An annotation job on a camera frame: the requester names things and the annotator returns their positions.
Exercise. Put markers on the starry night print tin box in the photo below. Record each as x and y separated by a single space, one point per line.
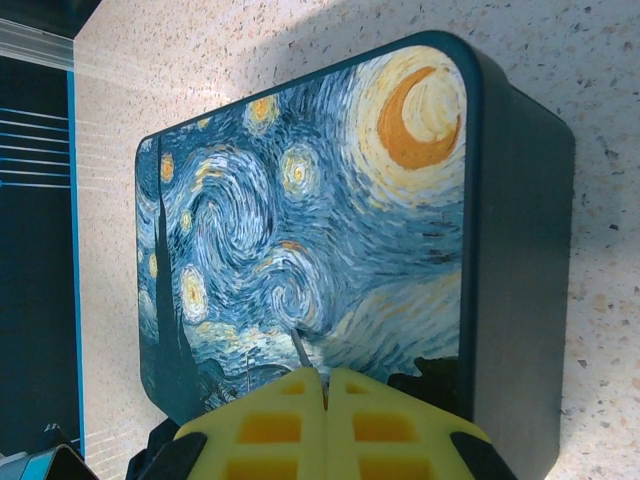
350 225

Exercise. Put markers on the aluminium frame post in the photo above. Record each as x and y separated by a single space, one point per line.
35 45

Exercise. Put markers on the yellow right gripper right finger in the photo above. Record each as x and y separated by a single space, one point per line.
380 400

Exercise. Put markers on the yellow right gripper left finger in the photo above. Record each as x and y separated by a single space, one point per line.
280 400

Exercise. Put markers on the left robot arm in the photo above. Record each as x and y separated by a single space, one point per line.
30 467

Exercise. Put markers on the blue table edging strip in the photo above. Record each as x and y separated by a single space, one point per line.
75 250

